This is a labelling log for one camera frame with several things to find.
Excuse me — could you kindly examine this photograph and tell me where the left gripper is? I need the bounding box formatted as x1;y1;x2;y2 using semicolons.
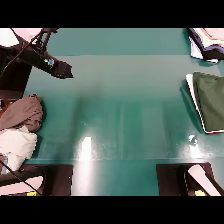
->
46;57;75;80

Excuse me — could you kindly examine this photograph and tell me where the brown garment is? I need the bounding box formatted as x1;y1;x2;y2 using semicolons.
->
0;93;45;133

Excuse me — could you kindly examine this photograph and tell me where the white garment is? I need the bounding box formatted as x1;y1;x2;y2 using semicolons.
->
185;72;224;135
0;125;39;175

